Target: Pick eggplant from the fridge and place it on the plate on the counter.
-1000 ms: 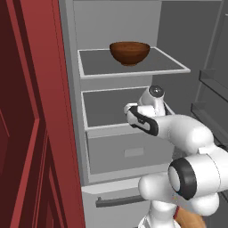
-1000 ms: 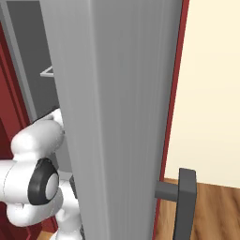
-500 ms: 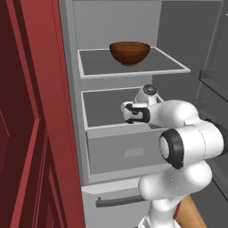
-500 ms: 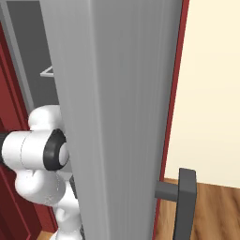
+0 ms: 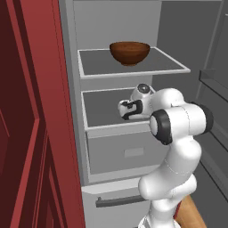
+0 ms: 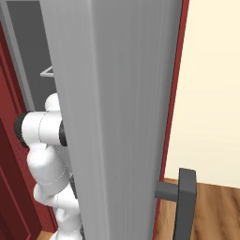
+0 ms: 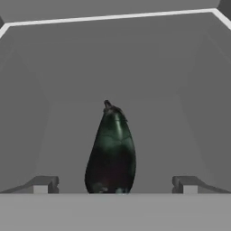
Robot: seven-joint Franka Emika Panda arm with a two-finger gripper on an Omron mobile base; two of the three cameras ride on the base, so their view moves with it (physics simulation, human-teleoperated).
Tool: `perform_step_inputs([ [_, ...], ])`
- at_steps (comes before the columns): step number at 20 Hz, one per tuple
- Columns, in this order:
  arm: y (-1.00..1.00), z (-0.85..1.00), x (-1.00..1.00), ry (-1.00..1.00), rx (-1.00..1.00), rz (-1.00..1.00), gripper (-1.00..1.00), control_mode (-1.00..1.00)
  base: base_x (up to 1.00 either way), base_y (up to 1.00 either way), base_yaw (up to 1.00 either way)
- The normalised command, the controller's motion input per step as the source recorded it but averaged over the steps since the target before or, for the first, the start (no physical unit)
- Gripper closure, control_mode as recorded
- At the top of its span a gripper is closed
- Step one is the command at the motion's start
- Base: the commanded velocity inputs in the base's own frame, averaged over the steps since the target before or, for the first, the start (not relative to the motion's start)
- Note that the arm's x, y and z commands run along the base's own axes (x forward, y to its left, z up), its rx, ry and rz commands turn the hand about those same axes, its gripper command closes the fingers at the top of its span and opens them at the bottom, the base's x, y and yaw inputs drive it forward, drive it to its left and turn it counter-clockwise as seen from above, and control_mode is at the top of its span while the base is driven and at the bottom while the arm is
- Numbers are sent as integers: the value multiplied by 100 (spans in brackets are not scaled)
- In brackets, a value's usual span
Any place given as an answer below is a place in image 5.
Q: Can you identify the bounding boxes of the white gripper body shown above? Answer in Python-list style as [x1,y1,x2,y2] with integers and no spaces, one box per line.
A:
[118,99,135,121]

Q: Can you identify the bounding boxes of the grey glass fridge shelf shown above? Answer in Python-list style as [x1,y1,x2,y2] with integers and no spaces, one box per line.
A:
[77,45,191,80]
[80,86,156,132]

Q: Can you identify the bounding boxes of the grey fridge crisper drawer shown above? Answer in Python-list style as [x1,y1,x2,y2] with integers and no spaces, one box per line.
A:
[85,129,171,176]

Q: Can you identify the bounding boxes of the grey fridge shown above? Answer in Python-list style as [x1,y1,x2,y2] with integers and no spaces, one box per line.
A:
[58,0,228,228]

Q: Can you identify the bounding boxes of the grey fridge door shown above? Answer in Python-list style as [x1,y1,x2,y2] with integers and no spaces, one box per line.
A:
[190,0,228,228]

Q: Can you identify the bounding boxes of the brown wooden bowl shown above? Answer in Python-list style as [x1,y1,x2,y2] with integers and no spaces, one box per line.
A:
[109,41,151,67]

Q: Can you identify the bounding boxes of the red tall cabinet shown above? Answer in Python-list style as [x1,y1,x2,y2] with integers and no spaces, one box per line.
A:
[0,0,87,228]

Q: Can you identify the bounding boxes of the grey door bin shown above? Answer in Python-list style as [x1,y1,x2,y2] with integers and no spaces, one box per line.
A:
[198,68,228,102]

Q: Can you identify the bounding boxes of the grey freezer drawer front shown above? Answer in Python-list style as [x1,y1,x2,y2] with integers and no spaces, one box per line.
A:
[81,177,157,228]

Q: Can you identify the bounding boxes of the tan wooden block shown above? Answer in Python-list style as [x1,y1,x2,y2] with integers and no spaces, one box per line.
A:
[174,194,208,228]

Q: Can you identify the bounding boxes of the dark grey freezer handle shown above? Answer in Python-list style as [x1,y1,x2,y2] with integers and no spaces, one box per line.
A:
[94,194,150,208]

